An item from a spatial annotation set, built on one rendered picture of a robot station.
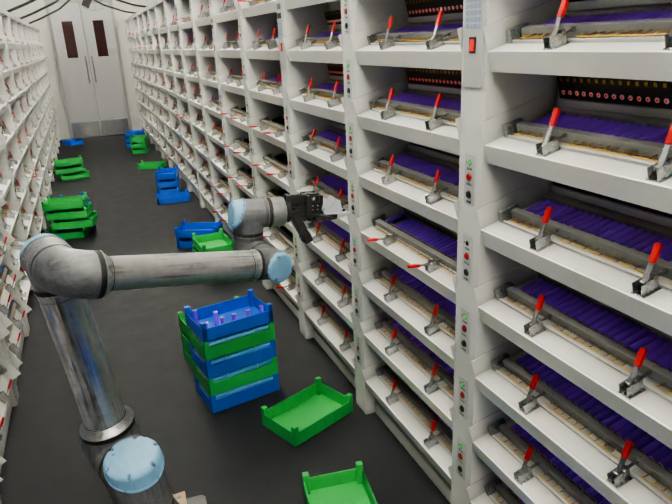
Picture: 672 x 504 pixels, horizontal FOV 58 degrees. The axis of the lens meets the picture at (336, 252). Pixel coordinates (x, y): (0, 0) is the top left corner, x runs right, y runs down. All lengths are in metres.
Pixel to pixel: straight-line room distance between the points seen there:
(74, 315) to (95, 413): 0.30
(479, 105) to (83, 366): 1.18
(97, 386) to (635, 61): 1.44
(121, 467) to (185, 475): 0.57
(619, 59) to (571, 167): 0.21
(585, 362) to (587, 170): 0.39
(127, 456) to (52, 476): 0.72
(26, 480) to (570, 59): 2.13
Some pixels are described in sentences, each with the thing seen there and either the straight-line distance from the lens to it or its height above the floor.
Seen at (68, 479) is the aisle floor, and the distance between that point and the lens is 2.41.
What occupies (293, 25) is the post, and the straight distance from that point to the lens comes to 2.67.
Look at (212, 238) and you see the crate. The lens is 4.07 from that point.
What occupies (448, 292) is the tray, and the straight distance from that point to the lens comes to 1.65.
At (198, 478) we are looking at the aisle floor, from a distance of 2.25.
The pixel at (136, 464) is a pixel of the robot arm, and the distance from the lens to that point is 1.73.
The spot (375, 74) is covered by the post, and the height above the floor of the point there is 1.28.
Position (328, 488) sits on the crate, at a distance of 2.12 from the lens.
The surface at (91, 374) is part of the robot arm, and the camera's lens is 1.74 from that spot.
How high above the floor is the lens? 1.40
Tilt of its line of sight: 20 degrees down
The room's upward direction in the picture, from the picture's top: 3 degrees counter-clockwise
